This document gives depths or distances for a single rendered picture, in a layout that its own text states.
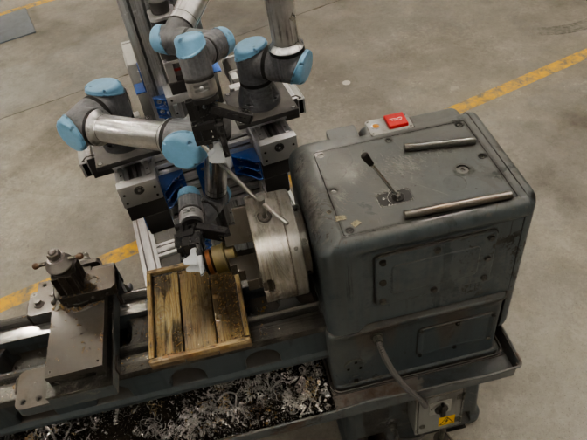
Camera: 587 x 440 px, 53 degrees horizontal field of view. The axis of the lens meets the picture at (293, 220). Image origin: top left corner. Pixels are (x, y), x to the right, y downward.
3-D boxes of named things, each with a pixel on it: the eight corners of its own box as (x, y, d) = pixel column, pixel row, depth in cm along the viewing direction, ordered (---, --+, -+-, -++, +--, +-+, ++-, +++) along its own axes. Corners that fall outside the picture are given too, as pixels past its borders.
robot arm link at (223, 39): (200, 22, 155) (176, 33, 147) (237, 25, 152) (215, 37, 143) (203, 51, 160) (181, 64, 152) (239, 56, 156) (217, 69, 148)
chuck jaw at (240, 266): (265, 248, 168) (272, 277, 159) (268, 260, 171) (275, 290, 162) (228, 257, 167) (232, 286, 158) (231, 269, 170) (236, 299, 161)
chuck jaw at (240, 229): (263, 236, 174) (254, 196, 171) (264, 238, 169) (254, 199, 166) (226, 244, 173) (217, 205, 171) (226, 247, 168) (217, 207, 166)
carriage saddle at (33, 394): (121, 271, 200) (116, 260, 196) (120, 393, 168) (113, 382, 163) (34, 292, 198) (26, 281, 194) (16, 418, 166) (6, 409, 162)
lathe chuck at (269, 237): (279, 229, 194) (269, 168, 168) (300, 313, 176) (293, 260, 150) (252, 235, 193) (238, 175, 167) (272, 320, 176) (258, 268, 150)
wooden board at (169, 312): (237, 257, 199) (234, 250, 196) (252, 347, 174) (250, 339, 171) (149, 278, 197) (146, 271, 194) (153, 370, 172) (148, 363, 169)
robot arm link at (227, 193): (208, 81, 173) (209, 190, 211) (188, 102, 167) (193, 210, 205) (243, 94, 171) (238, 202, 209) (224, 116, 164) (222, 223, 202)
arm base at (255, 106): (234, 95, 215) (229, 72, 208) (272, 84, 217) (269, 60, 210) (245, 117, 205) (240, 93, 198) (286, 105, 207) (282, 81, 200)
